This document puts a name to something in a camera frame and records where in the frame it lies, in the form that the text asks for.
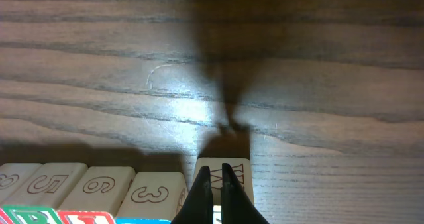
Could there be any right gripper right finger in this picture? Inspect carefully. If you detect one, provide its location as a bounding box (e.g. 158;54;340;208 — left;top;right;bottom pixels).
221;163;269;224

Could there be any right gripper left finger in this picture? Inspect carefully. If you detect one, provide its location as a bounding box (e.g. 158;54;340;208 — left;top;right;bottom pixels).
171;166;213;224

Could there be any yellow S block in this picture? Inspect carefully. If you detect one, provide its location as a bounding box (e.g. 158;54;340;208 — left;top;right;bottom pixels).
193;158;254;224

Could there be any blue P block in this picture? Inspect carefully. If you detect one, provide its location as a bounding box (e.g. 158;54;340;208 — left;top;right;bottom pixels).
116;172;188;221

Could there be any red I block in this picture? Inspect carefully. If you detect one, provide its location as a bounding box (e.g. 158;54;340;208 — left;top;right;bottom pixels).
58;166;135;224

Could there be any green R block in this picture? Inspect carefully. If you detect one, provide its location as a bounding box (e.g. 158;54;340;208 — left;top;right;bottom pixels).
2;163;87;224

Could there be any red U block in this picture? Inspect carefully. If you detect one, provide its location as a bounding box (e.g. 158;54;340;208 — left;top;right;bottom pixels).
1;163;42;223

